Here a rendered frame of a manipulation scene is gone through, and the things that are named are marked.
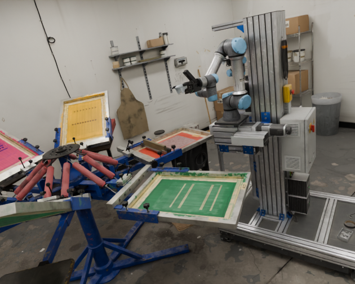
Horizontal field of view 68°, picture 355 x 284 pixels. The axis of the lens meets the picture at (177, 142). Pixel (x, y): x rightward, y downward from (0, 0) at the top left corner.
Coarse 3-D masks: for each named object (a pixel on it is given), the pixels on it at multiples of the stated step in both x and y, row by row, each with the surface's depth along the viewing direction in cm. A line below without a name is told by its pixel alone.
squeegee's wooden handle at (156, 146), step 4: (144, 140) 282; (148, 140) 278; (144, 144) 286; (148, 144) 278; (152, 144) 270; (156, 144) 264; (160, 144) 260; (156, 148) 267; (160, 148) 260; (164, 148) 254
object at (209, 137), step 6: (168, 132) 312; (174, 132) 316; (198, 132) 298; (204, 132) 290; (156, 138) 302; (162, 138) 307; (204, 138) 273; (210, 138) 276; (192, 144) 263; (198, 144) 268; (132, 150) 278; (186, 150) 259
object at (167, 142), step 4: (172, 136) 307; (176, 136) 305; (180, 136) 302; (184, 136) 300; (188, 136) 297; (164, 140) 300; (168, 140) 297; (172, 140) 295; (176, 140) 292; (164, 144) 288; (168, 144) 286; (144, 148) 288; (144, 152) 277; (148, 152) 275; (152, 152) 273
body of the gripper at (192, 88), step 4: (192, 80) 184; (200, 80) 185; (192, 84) 183; (196, 84) 186; (200, 84) 186; (188, 88) 182; (192, 88) 184; (196, 88) 186; (200, 88) 188; (188, 92) 184; (192, 92) 183
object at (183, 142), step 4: (192, 136) 295; (200, 136) 290; (180, 140) 290; (184, 140) 288; (188, 140) 286; (192, 140) 283; (196, 140) 281; (172, 144) 283; (176, 144) 281; (180, 144) 279; (184, 144) 277; (188, 144) 275; (172, 148) 273; (176, 148) 271; (156, 152) 271; (152, 156) 263; (156, 156) 261
